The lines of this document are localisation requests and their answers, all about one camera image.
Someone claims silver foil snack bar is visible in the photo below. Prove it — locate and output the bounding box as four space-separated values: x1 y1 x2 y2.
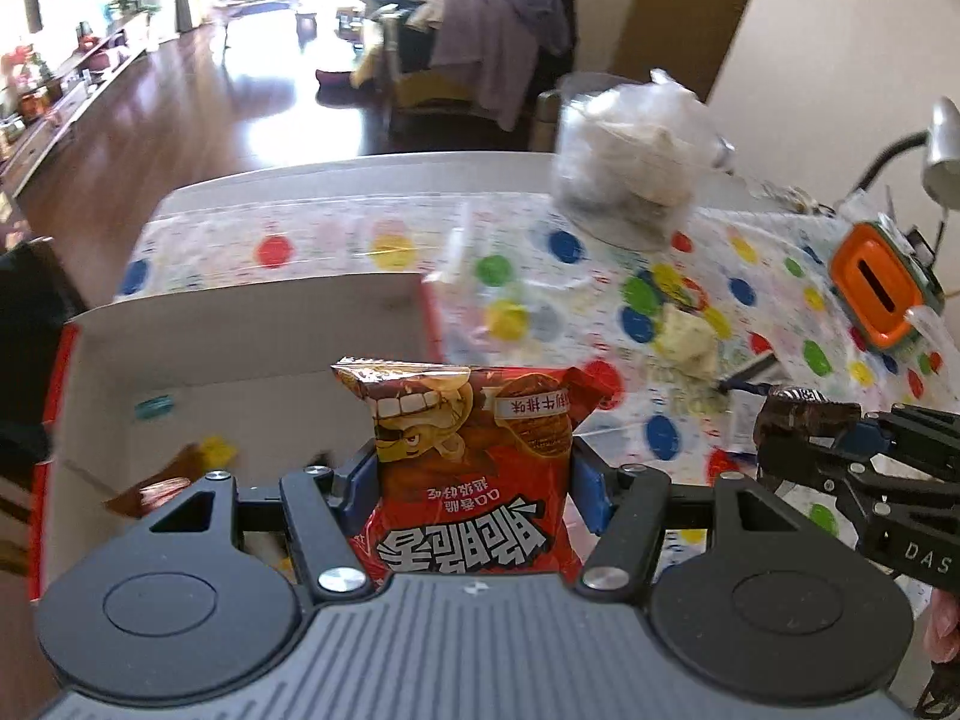
715 351 781 397

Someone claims red chip snack bag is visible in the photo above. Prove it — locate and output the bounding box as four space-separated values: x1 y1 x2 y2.
332 358 612 582

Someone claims pale yellow snack wrapper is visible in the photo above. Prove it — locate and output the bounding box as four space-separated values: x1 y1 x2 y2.
654 304 719 380

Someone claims dark red snack packet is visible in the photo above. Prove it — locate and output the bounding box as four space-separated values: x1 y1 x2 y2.
104 436 238 518

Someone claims red cardboard box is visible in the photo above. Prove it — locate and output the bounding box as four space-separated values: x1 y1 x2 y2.
28 273 441 600

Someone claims balloon pattern tablecloth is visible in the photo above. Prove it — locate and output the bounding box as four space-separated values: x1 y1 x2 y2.
119 192 958 483

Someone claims orange tissue box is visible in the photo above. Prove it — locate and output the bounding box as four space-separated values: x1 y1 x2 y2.
828 215 946 353

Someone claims silver desk lamp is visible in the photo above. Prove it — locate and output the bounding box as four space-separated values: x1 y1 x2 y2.
853 96 960 255

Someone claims clear plastic cup with bag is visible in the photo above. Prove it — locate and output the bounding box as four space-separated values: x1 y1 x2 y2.
551 68 734 250

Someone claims wooden tv console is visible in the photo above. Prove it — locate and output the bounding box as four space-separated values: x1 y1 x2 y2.
2 11 149 200

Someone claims coffee table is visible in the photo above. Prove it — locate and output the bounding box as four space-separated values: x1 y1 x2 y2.
212 0 317 47

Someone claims purple blanket on chair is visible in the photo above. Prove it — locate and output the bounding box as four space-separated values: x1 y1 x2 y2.
431 0 576 132

